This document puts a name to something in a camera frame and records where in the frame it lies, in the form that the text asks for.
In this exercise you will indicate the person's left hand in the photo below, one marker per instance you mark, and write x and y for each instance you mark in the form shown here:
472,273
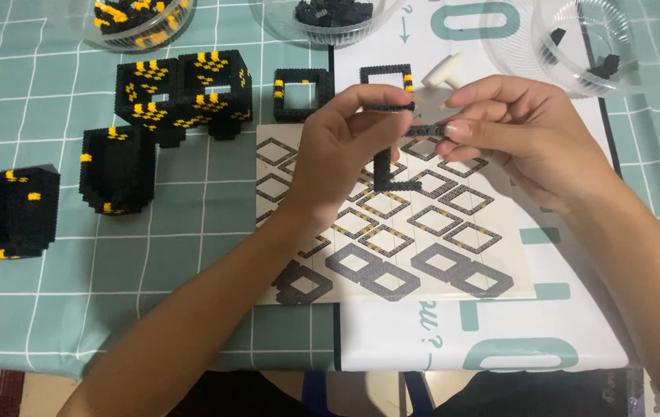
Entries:
330,156

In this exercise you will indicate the person's right hand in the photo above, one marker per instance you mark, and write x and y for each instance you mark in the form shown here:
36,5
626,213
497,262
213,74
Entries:
538,145

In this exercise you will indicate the unfinished black brick frame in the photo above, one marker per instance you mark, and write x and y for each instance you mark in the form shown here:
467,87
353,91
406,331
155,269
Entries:
382,172

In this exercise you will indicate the short black brick strip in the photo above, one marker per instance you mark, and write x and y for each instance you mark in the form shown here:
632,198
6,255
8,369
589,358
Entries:
425,131

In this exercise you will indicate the nearly empty clear plastic bowl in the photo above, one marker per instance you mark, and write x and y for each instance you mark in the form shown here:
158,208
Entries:
654,52
509,52

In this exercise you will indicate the loose black brick piece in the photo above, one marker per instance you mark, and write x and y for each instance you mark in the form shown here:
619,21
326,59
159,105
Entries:
557,36
607,66

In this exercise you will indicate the white plastic hammer tool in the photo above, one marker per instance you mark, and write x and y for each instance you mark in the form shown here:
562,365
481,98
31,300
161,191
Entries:
441,72

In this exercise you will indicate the printed building instruction sheet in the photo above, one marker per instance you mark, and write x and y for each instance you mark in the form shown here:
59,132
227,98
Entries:
422,243

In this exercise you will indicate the clear bowl with black bricks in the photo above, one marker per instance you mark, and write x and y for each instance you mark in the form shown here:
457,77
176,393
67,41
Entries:
272,23

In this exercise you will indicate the double black yellow brick block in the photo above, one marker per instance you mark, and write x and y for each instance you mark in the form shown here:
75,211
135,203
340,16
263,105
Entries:
188,107

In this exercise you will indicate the white poster with teal letters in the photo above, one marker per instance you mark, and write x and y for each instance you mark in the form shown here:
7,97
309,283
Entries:
509,330

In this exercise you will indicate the black brick block yellow spots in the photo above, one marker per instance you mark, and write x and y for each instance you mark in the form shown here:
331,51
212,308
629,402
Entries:
118,171
14,214

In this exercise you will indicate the heap of black yellow bricks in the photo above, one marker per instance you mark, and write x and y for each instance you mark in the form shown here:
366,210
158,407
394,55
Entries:
133,14

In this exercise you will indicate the clear bowl with yellow bricks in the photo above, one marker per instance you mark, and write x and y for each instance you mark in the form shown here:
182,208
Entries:
104,36

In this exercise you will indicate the person's black shorts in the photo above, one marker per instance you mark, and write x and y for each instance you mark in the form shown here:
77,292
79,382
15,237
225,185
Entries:
509,399

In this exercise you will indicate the teal checked tablecloth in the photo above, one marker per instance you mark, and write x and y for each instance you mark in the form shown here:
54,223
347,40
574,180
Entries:
75,313

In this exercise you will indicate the thick square black brick frame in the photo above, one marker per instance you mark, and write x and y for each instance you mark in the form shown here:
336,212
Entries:
323,92

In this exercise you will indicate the thin square black brick frame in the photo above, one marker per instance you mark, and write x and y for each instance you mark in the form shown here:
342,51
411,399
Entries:
385,69

